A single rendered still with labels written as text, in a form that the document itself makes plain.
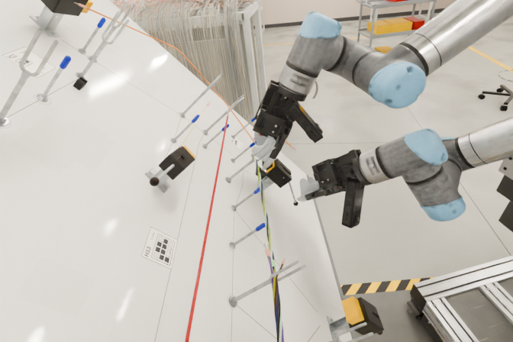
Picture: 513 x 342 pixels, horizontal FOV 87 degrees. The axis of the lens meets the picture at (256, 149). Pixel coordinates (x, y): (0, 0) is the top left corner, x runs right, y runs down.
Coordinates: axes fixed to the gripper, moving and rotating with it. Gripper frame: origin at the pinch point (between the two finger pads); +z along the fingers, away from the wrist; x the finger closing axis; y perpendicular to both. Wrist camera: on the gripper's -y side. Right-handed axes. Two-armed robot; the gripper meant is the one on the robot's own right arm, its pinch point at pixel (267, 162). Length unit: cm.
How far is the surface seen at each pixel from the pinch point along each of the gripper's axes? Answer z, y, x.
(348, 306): 9.7, -22.0, 26.2
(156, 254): 0.4, 15.9, 33.9
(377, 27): -54, -140, -374
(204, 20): -16, 37, -71
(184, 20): -12, 46, -70
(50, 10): -19, 48, 8
